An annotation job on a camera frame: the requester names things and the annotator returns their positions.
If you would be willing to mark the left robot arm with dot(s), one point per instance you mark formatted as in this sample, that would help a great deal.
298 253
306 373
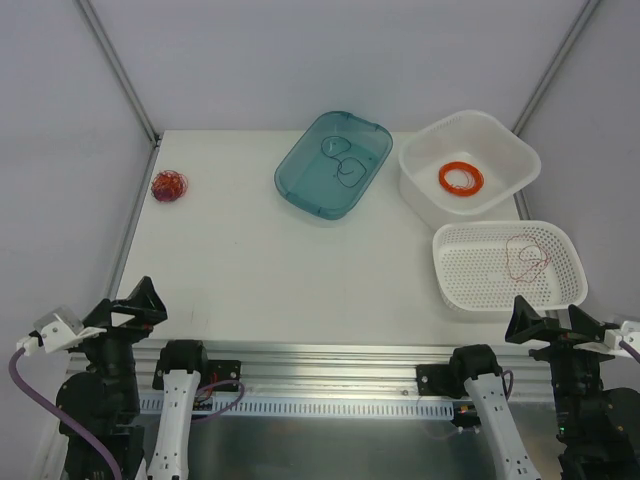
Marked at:
103 402

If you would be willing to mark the aluminium mounting rail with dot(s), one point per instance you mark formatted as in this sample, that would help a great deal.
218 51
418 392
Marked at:
346 371

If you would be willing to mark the aluminium frame post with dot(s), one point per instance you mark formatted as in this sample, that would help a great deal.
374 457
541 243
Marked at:
559 57
98 32

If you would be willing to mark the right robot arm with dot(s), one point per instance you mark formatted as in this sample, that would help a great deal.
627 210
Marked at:
598 427

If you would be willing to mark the left aluminium frame post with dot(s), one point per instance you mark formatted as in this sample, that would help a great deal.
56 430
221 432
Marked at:
98 32

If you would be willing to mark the white slotted cable duct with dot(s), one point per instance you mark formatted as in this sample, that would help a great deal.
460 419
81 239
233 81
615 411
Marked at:
409 409

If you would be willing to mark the white perforated shallow basket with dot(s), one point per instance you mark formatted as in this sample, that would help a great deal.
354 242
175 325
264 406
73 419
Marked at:
482 266

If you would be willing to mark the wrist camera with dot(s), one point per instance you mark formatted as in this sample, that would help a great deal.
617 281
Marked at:
623 342
57 330

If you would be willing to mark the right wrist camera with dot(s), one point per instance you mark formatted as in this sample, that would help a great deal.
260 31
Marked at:
623 342

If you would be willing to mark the teal transparent plastic tray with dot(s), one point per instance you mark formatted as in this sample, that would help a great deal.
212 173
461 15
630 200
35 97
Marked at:
330 167

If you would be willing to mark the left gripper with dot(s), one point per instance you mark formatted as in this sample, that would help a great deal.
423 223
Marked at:
111 326

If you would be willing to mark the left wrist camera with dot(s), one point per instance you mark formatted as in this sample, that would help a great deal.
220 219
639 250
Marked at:
57 330

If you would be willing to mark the white deep plastic basket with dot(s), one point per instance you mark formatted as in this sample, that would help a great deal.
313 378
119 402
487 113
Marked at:
463 166

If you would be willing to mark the red purple wire ball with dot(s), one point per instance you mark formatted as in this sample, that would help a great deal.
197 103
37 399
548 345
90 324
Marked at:
168 186

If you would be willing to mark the right aluminium frame post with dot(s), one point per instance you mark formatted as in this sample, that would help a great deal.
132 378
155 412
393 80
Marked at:
559 57

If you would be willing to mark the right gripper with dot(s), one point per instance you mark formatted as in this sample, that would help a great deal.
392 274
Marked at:
564 345

